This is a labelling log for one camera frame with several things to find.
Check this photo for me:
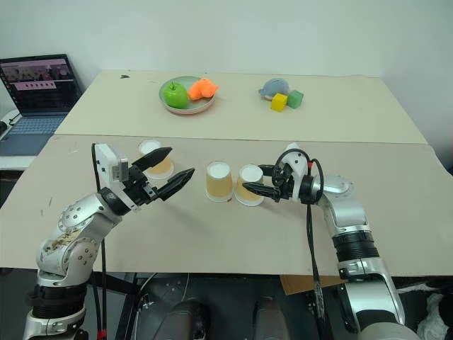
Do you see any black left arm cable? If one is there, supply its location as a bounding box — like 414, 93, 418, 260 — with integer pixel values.
91, 142, 109, 340

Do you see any yellow cube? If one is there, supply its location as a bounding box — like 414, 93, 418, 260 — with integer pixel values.
270, 92, 289, 113

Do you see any tan paper cup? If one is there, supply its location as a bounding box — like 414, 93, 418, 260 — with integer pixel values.
205, 160, 236, 204
137, 138, 176, 180
234, 163, 266, 208

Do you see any orange plush toy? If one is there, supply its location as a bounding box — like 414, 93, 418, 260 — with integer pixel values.
187, 78, 221, 102

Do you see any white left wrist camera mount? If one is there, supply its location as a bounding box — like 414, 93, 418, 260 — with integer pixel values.
93, 142, 143, 213

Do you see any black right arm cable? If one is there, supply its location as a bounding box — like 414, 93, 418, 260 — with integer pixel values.
275, 148, 326, 340

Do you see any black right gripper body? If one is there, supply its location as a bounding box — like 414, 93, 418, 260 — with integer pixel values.
270, 161, 297, 203

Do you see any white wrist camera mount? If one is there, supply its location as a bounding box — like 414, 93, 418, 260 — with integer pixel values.
282, 142, 313, 200
93, 142, 143, 213

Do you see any pale green plate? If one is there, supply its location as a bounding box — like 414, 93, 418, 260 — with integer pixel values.
158, 75, 217, 115

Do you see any green cube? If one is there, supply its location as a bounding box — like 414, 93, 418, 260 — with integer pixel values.
286, 89, 306, 109

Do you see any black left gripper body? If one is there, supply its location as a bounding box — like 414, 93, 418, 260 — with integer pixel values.
122, 164, 159, 207

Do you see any white device beside laptop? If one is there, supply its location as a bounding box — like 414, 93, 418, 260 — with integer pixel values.
0, 108, 19, 141

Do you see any white crumpled cloth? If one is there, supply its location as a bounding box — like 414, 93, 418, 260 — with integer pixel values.
418, 293, 451, 340

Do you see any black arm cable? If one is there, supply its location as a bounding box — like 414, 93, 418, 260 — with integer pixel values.
275, 148, 326, 340
91, 142, 109, 340

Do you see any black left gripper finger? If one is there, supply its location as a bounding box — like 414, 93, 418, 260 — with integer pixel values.
156, 167, 196, 202
132, 147, 173, 171

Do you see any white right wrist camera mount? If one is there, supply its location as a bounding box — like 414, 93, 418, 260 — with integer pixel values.
282, 142, 313, 200

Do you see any open blue laptop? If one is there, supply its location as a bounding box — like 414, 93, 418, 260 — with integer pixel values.
0, 53, 84, 157

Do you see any green toy apple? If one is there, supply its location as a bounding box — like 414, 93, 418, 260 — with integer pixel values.
162, 81, 190, 110

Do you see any grey plush toy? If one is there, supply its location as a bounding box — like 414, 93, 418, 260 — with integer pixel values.
258, 78, 292, 102

